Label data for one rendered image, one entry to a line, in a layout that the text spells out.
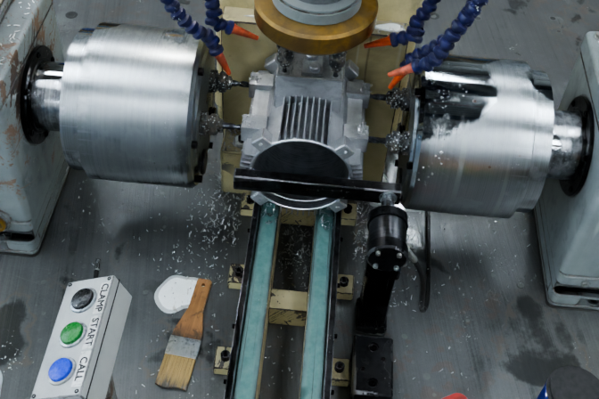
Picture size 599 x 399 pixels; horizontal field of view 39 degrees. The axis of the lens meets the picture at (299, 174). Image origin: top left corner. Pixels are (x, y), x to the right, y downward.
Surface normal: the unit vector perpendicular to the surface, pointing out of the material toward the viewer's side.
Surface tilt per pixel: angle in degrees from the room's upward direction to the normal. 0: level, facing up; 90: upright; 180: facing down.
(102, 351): 67
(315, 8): 0
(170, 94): 39
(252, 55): 90
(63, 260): 0
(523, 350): 0
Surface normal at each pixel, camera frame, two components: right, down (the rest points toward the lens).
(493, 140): -0.02, 0.07
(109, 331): 0.94, -0.18
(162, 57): 0.04, -0.50
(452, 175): -0.07, 0.55
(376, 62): -0.08, 0.73
